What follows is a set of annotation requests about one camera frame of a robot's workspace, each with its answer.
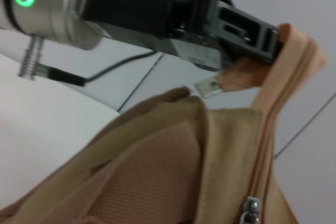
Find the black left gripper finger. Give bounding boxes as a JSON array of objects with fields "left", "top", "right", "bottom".
[{"left": 209, "top": 4, "right": 286, "bottom": 65}]

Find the khaki canvas food bag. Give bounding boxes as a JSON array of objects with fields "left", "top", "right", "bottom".
[{"left": 0, "top": 23, "right": 330, "bottom": 224}]

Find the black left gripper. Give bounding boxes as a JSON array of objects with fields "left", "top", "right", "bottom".
[{"left": 80, "top": 0, "right": 234, "bottom": 72}]

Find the silver metal zipper slider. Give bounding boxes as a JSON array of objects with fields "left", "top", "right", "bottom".
[{"left": 240, "top": 195, "right": 263, "bottom": 224}]

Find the left gripper cable with plugs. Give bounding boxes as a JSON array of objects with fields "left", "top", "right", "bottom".
[{"left": 17, "top": 36, "right": 163, "bottom": 88}]

